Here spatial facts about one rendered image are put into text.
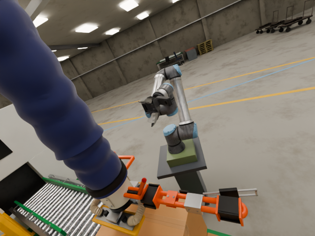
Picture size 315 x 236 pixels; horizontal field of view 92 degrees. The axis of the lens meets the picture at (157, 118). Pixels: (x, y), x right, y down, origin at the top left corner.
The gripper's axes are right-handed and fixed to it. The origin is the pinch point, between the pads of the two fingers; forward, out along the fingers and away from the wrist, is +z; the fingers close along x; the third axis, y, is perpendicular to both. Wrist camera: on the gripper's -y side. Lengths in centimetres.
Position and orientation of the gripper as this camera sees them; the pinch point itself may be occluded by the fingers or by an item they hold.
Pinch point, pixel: (146, 114)
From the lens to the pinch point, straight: 76.7
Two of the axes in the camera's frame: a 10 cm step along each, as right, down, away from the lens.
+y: -8.4, 1.4, 5.3
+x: -3.8, -8.4, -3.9
